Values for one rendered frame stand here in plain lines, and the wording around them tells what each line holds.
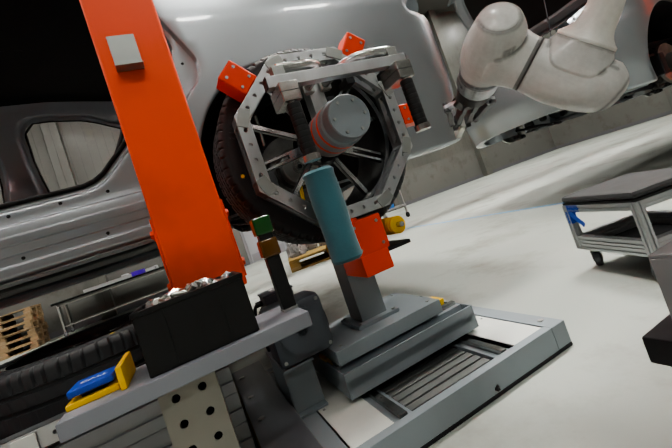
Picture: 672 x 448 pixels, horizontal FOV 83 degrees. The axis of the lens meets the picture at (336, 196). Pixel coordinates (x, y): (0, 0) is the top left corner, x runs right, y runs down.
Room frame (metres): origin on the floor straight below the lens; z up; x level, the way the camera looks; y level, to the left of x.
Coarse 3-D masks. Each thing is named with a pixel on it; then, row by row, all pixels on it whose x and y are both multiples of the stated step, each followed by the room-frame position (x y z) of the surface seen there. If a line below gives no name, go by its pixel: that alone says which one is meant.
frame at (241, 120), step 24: (336, 48) 1.20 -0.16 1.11; (264, 72) 1.10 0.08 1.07; (288, 72) 1.18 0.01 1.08; (384, 96) 1.25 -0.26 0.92; (240, 120) 1.05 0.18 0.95; (384, 120) 1.29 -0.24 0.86; (240, 144) 1.09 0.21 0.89; (408, 144) 1.26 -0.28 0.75; (264, 168) 1.07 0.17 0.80; (264, 192) 1.06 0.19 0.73; (288, 192) 1.08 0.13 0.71; (384, 192) 1.20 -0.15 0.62; (312, 216) 1.10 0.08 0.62
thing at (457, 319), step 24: (456, 312) 1.27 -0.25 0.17; (408, 336) 1.25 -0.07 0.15; (432, 336) 1.22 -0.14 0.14; (456, 336) 1.25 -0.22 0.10; (312, 360) 1.40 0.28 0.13; (360, 360) 1.17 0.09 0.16; (384, 360) 1.15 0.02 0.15; (408, 360) 1.18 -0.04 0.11; (336, 384) 1.20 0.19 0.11; (360, 384) 1.11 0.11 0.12
